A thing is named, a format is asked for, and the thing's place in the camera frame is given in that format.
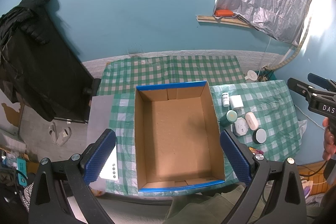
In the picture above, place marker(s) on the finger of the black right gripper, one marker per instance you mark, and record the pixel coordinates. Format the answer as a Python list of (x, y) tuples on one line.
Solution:
[(318, 88)]

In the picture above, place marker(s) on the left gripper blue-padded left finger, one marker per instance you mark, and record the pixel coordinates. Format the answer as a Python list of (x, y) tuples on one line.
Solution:
[(96, 155)]

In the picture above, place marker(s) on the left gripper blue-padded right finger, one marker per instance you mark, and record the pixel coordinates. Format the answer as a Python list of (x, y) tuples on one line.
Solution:
[(238, 155)]

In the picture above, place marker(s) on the colourful snack packet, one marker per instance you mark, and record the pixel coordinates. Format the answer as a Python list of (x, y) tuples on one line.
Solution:
[(255, 151)]

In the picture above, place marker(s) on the white octagonal box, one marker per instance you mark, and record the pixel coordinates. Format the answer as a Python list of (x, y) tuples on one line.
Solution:
[(240, 127)]

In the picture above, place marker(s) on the white oval earbuds case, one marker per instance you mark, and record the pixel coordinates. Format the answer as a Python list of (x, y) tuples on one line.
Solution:
[(251, 121)]

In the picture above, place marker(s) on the green cylindrical tin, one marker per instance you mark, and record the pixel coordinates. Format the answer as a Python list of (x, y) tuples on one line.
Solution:
[(228, 118)]

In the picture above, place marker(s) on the white power adapter cube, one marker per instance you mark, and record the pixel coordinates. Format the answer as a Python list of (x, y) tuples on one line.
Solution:
[(236, 102)]

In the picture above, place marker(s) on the blue-edged cardboard box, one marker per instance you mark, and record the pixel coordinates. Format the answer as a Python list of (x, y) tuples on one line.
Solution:
[(176, 135)]

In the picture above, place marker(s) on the small white pill bottle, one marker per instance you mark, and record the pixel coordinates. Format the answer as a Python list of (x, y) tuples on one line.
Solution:
[(225, 99)]

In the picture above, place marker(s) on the person's right hand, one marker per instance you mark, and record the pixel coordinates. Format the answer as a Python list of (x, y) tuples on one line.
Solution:
[(329, 141)]

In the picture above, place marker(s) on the white smartphone with stickers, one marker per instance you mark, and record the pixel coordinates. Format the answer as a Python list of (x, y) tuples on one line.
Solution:
[(110, 168)]

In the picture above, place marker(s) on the pair of grey slippers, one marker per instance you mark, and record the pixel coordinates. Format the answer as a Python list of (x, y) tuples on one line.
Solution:
[(59, 138)]

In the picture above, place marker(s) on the olive green trousers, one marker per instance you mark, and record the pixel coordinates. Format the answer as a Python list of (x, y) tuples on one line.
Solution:
[(198, 208)]

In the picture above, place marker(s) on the green checkered tablecloth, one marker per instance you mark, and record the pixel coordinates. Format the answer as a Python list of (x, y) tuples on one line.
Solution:
[(270, 102)]

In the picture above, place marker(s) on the white round cup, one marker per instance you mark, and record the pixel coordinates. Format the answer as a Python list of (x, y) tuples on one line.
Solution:
[(251, 76)]

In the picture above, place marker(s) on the teal box on floor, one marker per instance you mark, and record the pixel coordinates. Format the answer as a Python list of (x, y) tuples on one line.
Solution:
[(22, 172)]

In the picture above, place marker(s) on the striped clothing pile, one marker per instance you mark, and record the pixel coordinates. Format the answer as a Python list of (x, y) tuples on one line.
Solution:
[(25, 195)]

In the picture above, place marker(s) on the wooden window ledge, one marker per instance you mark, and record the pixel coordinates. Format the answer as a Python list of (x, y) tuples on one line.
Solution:
[(227, 21)]

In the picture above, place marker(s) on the orange object on ledge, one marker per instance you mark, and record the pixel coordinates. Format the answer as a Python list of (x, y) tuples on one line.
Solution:
[(224, 13)]

